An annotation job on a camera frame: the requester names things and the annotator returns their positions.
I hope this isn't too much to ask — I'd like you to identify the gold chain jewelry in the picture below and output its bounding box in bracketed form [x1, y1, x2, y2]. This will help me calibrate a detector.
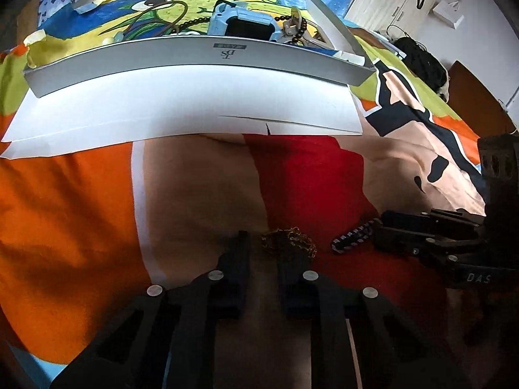
[261, 227, 317, 259]

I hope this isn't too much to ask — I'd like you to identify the light blue watch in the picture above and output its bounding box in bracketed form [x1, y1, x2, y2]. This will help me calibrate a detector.
[207, 0, 283, 41]

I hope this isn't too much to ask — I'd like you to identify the colourful cartoon bedspread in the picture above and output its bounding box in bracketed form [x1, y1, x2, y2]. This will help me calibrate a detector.
[1, 27, 485, 388]

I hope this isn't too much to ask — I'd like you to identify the black clothes pile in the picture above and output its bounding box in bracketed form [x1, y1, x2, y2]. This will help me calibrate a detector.
[393, 36, 450, 102]

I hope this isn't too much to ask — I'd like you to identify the white paper sheet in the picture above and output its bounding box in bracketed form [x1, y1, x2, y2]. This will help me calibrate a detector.
[1, 65, 362, 160]

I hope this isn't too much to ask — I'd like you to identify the white paper gift bag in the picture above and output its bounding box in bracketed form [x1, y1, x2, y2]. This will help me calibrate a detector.
[433, 0, 465, 29]

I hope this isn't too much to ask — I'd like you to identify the beige wooden wardrobe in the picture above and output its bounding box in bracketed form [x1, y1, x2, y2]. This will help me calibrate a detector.
[345, 0, 437, 36]

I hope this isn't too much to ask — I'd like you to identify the grey shallow cardboard box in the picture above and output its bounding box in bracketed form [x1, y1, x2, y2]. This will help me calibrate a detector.
[24, 0, 375, 97]

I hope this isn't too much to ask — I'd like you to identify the crayon dinosaur drawing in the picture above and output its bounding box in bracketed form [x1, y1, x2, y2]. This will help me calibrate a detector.
[24, 0, 319, 68]

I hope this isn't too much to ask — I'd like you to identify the black bead necklace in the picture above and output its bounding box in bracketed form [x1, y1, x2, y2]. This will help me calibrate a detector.
[170, 5, 309, 46]

